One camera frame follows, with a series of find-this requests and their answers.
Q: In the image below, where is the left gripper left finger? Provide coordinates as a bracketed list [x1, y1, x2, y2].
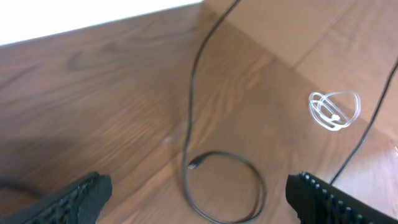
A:
[1, 172, 113, 224]

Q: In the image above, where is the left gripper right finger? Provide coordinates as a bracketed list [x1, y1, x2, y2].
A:
[285, 172, 397, 224]

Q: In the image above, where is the thin black usb cable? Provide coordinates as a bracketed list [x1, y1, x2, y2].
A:
[328, 57, 398, 186]

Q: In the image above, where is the white usb cable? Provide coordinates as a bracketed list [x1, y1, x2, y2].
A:
[308, 90, 362, 132]

